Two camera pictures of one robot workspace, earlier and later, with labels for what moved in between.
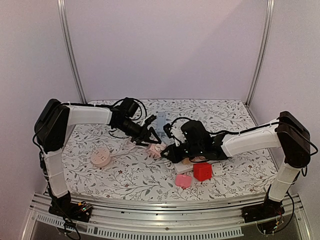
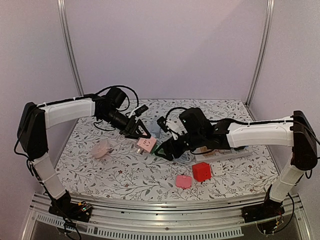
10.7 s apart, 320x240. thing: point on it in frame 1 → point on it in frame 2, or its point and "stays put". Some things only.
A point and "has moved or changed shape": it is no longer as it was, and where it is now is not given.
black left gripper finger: [140, 143] → [132, 137]
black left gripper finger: [153, 131] → [140, 130]
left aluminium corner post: [61, 7] stays put
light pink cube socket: [154, 150] has moved or changed shape
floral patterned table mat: [186, 161] stays put
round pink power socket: [101, 157] → [100, 149]
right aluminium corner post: [269, 11] stays put
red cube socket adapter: [202, 171] stays put
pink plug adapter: [183, 180] stays put
